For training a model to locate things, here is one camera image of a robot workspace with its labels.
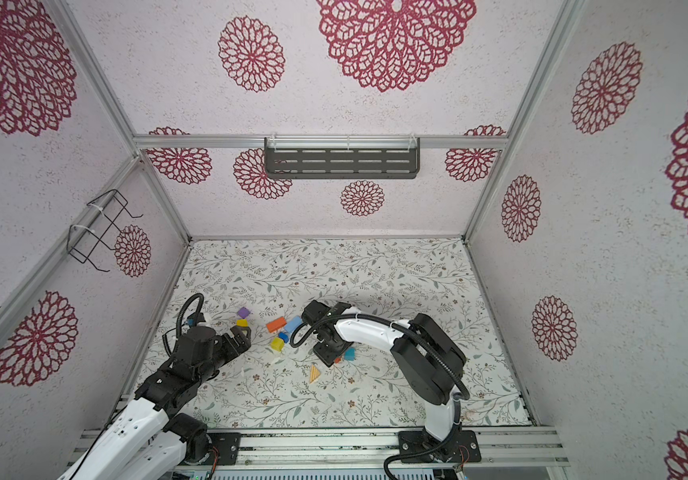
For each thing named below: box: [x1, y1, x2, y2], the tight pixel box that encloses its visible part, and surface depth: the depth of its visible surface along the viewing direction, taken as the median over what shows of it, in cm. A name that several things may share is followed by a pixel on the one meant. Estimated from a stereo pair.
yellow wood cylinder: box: [270, 337, 285, 352], surface depth 92 cm
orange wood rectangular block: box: [266, 316, 287, 333], surface depth 99 cm
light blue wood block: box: [284, 315, 303, 333], surface depth 99 cm
